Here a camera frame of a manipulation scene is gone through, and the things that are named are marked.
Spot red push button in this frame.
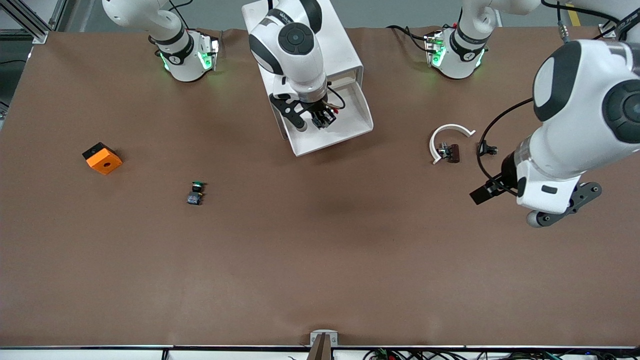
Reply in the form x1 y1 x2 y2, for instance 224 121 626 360
315 108 340 129

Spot green push button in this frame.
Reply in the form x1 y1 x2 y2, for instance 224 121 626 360
186 180 206 206

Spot small brown component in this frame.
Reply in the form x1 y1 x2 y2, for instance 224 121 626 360
438 142 461 164

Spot white curved plastic part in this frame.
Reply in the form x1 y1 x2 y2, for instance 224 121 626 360
429 123 476 165

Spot brown table mat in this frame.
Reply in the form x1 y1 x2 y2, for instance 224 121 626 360
0 26 640 348

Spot orange box with hole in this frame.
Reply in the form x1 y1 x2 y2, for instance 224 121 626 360
82 142 123 175

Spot dark tapered pole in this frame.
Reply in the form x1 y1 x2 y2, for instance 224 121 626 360
306 333 333 360

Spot black arm base cable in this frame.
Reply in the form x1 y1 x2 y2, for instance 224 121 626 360
387 24 432 55

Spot grey metal bracket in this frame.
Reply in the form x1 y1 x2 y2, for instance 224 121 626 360
309 329 339 347

